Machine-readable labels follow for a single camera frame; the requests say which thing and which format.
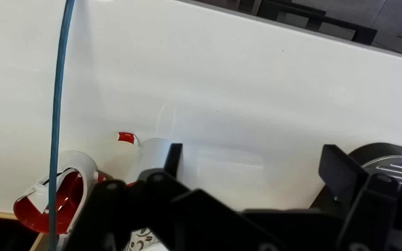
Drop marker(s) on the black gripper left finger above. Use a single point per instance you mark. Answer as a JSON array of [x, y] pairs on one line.
[[118, 209]]

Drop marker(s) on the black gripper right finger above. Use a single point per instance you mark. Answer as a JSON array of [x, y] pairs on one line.
[[350, 185]]

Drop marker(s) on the white mug red inside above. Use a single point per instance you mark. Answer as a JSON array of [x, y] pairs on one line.
[[73, 203]]

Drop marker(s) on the small red white cup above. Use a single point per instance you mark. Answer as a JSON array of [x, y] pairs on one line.
[[126, 136]]

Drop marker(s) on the black silver Keurig coffee machine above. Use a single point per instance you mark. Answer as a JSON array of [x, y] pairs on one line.
[[399, 166]]

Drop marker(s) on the black metal table frame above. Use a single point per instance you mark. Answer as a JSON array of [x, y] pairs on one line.
[[364, 33]]

